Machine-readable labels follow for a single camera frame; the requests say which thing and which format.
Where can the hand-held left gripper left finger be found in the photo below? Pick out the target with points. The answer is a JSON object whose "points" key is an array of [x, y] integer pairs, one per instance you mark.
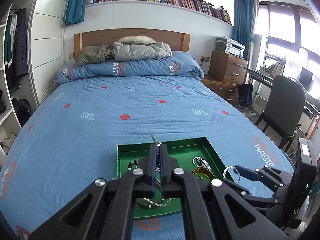
{"points": [[153, 170]]}

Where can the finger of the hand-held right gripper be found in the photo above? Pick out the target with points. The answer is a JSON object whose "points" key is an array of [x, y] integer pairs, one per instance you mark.
{"points": [[250, 197], [246, 175]]}

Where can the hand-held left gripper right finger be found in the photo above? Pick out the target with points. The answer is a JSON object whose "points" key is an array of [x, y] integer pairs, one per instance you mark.
{"points": [[163, 170]]}

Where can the green tray box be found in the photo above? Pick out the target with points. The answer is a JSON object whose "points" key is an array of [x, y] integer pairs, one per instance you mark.
{"points": [[180, 152]]}

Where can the silver bangle with clasp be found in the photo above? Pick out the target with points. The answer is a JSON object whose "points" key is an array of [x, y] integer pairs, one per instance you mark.
{"points": [[166, 203]]}

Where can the dark brown bangle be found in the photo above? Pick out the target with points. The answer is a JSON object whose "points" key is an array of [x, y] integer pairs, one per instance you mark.
{"points": [[141, 205]]}

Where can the amber bangle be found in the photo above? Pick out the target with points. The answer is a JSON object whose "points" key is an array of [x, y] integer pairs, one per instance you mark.
{"points": [[202, 175]]}

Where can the blue printed blanket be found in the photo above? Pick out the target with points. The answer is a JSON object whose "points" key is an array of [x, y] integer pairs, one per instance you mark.
{"points": [[100, 130]]}

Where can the dark chair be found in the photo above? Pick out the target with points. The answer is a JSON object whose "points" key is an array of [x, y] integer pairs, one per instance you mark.
{"points": [[285, 105]]}

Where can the black bag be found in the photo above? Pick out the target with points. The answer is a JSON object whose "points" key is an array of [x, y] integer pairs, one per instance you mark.
{"points": [[245, 95]]}

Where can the low wooden nightstand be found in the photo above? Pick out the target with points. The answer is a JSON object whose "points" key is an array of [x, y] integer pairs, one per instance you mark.
{"points": [[220, 90]]}

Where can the grey desk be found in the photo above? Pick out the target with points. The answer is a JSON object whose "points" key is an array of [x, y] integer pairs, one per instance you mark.
{"points": [[260, 76]]}

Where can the folded blue duvet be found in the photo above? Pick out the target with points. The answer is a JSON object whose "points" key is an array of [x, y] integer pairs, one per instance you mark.
{"points": [[140, 68]]}

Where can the wooden dresser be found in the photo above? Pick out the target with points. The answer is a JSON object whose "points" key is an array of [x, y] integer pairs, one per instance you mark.
{"points": [[225, 67]]}

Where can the desk book stack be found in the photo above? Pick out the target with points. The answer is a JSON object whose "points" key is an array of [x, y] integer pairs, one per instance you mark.
{"points": [[273, 67]]}

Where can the grey down jacket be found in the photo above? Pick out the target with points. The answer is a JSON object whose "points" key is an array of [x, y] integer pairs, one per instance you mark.
{"points": [[140, 51]]}

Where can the white printer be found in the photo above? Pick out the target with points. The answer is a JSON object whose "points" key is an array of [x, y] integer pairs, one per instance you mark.
{"points": [[231, 47]]}

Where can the grey fleece blanket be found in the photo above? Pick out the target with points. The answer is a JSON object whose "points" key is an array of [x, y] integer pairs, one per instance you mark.
{"points": [[91, 55]]}

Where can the wooden headboard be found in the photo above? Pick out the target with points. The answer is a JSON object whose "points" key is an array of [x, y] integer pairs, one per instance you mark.
{"points": [[100, 37]]}

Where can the black backpack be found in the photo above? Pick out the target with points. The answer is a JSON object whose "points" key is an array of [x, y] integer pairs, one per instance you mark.
{"points": [[21, 111]]}

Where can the long teal curtain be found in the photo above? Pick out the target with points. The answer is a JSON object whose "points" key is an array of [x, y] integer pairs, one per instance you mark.
{"points": [[243, 30]]}

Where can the white wardrobe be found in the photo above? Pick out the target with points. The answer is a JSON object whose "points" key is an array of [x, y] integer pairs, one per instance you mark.
{"points": [[47, 42]]}

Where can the hanging dark jacket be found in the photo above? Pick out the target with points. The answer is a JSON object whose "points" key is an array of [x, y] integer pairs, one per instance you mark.
{"points": [[20, 45]]}

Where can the hanging green white garment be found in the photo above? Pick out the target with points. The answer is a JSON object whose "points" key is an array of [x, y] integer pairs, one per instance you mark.
{"points": [[9, 55]]}

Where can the short teal curtain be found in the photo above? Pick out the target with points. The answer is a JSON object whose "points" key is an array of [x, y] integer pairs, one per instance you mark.
{"points": [[76, 2]]}

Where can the wall socket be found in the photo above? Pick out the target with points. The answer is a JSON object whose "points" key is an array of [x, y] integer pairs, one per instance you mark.
{"points": [[204, 59]]}

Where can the bedside wall switch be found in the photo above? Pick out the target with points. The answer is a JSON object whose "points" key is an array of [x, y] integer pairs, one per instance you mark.
{"points": [[71, 55]]}

